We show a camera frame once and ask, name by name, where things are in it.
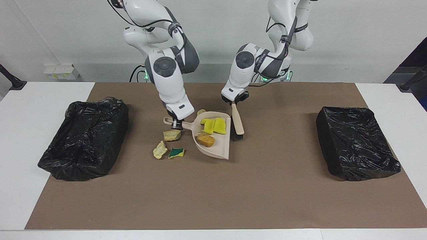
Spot wide beige foam chunk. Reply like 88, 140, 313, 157
163, 129, 181, 141

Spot beige hand brush black bristles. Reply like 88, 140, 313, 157
231, 103, 245, 140

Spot tall beige foam chunk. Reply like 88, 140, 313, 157
153, 140, 168, 159

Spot notched yellow sponge piece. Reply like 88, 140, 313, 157
200, 118, 216, 135

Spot orange-brown sponge lump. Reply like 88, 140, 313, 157
195, 133, 215, 147

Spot beige plastic dustpan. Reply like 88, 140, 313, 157
163, 112, 232, 160

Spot bin with black bag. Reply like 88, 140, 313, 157
316, 106, 402, 181
38, 97, 129, 181

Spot brown paper table mat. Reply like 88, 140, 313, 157
25, 82, 427, 230

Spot black stand foot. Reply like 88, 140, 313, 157
0, 64, 27, 90
396, 65, 427, 93

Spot dark side panel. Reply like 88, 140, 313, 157
384, 37, 427, 111

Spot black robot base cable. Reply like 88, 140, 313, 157
129, 64, 147, 83

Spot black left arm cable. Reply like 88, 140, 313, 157
255, 15, 299, 85

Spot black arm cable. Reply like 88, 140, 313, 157
107, 0, 184, 50
255, 15, 299, 85

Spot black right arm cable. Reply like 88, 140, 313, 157
107, 0, 184, 50

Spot white wall socket box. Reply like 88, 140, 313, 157
44, 64, 80, 80

